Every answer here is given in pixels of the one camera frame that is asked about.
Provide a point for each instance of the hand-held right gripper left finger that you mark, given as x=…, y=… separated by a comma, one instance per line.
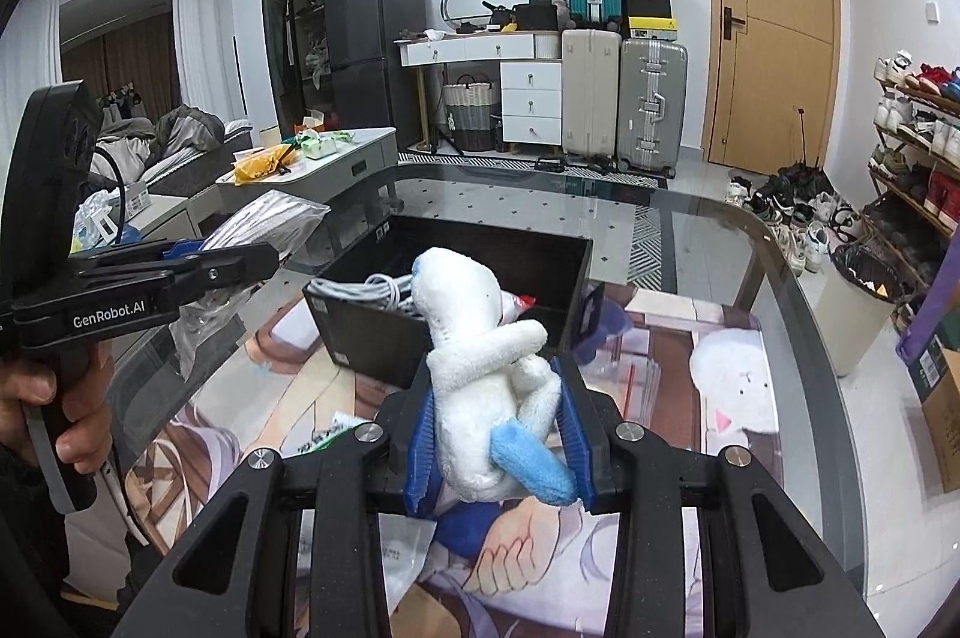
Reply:
x=418, y=458

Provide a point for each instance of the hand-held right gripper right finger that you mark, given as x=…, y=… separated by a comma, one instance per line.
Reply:
x=576, y=450

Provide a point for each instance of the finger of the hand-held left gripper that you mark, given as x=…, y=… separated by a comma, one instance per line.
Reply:
x=184, y=248
x=232, y=269

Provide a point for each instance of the white blue plush toy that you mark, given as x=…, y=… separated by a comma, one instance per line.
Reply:
x=472, y=398

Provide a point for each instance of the white green printed packet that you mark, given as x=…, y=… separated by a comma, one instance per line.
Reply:
x=330, y=434

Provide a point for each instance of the black storage box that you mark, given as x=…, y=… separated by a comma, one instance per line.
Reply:
x=360, y=338

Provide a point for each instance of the person's left hand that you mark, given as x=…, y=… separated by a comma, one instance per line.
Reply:
x=84, y=428

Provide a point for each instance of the clear bag with grey stripes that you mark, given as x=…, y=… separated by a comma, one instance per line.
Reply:
x=262, y=222

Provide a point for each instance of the clear zip bag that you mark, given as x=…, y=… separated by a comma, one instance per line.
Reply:
x=637, y=383

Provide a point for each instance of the white plastic bag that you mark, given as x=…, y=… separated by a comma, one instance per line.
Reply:
x=97, y=218

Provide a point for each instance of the clear printed plastic bag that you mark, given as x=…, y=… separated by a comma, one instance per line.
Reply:
x=397, y=555

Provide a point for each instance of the yellow plastic bag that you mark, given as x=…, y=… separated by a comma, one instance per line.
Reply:
x=259, y=167

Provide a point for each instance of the printed cartoon table mat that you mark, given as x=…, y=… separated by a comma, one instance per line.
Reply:
x=337, y=387

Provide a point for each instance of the grey sofa with clothes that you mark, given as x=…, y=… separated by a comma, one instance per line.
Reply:
x=187, y=139

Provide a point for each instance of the green white tissue pack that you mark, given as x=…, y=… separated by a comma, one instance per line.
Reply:
x=319, y=144

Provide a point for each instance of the red white small packet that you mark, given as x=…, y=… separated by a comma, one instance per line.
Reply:
x=521, y=302

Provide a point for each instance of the grey coffee table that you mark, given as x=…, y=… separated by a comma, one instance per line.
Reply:
x=352, y=158

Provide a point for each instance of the striped floor rug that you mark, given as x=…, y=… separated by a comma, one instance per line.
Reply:
x=487, y=158

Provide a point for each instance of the woven laundry basket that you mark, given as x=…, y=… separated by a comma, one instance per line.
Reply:
x=469, y=116

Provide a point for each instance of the dark grey fridge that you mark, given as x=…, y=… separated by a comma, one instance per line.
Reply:
x=375, y=8

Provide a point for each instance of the dark bottle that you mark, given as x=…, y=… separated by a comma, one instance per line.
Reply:
x=498, y=134

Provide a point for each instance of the beige trash bin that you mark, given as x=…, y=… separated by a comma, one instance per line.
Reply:
x=847, y=327

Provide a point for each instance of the white vanity desk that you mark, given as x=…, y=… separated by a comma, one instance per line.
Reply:
x=465, y=49

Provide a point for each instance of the loose shoes pile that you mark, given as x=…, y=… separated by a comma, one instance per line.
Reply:
x=795, y=210

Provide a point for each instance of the white drawer unit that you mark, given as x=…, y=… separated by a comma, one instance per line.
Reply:
x=531, y=101

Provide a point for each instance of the beige suitcase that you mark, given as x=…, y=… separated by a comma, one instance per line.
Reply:
x=591, y=98

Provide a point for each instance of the silver suitcase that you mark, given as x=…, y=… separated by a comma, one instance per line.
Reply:
x=652, y=105

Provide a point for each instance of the dark green box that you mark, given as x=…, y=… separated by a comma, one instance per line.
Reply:
x=926, y=372

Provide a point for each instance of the black umbrella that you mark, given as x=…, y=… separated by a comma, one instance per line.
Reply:
x=806, y=173

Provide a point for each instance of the open cardboard box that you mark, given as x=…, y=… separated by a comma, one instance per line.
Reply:
x=943, y=428

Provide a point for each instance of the wooden shoe rack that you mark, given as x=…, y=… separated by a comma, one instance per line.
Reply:
x=904, y=233

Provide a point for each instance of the black bag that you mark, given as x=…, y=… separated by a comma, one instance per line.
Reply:
x=536, y=14

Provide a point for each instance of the wooden door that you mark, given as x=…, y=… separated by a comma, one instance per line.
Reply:
x=780, y=83

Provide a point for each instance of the yellow black shoe box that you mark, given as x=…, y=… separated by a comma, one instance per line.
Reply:
x=651, y=27

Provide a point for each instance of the shelved sneakers group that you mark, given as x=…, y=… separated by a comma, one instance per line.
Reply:
x=919, y=120

